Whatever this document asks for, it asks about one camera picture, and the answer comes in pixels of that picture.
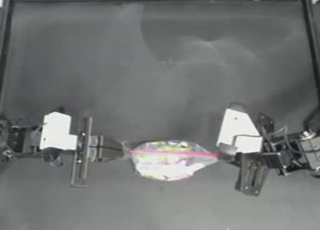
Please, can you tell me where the clear bag with pink zip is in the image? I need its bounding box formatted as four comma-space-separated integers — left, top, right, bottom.
123, 139, 222, 182

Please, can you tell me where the gripper's white camera mount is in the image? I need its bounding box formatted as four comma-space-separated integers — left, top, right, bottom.
38, 111, 79, 151
217, 107, 265, 154

